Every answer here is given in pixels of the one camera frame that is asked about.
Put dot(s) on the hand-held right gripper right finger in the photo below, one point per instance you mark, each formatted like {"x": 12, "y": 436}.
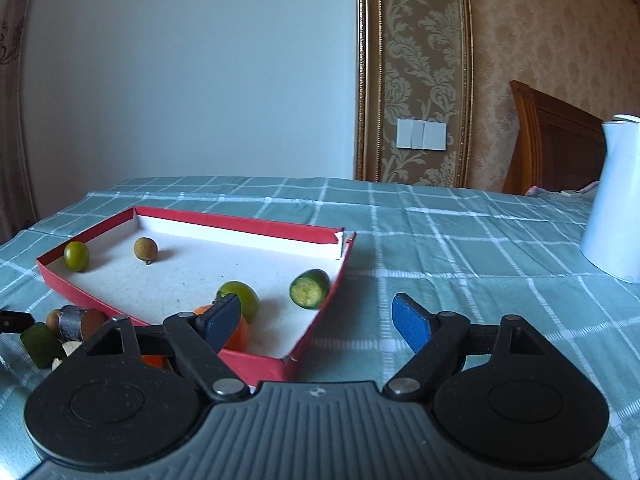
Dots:
{"x": 412, "y": 322}

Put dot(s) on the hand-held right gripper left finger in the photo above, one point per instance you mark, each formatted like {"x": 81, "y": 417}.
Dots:
{"x": 220, "y": 321}

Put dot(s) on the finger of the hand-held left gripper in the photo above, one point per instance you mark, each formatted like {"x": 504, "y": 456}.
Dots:
{"x": 15, "y": 321}

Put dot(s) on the orange mandarin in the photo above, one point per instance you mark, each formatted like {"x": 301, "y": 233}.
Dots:
{"x": 155, "y": 361}
{"x": 237, "y": 336}

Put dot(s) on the large cucumber piece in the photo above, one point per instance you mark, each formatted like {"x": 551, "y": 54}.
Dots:
{"x": 40, "y": 342}

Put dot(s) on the green tomato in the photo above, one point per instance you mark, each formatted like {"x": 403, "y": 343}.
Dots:
{"x": 250, "y": 305}

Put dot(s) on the brown longan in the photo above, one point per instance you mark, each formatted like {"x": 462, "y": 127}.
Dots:
{"x": 146, "y": 249}
{"x": 52, "y": 319}

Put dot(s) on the red cardboard box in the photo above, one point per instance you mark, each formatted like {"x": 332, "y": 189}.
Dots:
{"x": 175, "y": 280}

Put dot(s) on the green round plum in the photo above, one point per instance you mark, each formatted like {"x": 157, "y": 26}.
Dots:
{"x": 76, "y": 256}

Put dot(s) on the small cucumber piece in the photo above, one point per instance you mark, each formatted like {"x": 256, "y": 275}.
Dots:
{"x": 309, "y": 289}

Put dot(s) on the green checked tablecloth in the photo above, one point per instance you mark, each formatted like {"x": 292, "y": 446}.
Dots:
{"x": 475, "y": 260}

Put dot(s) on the pink cloth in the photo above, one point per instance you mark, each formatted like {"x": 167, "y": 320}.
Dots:
{"x": 535, "y": 191}

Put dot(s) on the wooden headboard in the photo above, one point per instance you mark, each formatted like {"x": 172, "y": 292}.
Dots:
{"x": 555, "y": 145}

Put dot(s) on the white kettle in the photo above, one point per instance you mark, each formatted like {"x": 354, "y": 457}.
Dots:
{"x": 615, "y": 200}

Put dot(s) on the gold framed wallpaper panel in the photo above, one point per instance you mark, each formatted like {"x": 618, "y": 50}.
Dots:
{"x": 420, "y": 35}

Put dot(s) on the white wall switch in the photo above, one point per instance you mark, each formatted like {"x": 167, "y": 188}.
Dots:
{"x": 420, "y": 133}

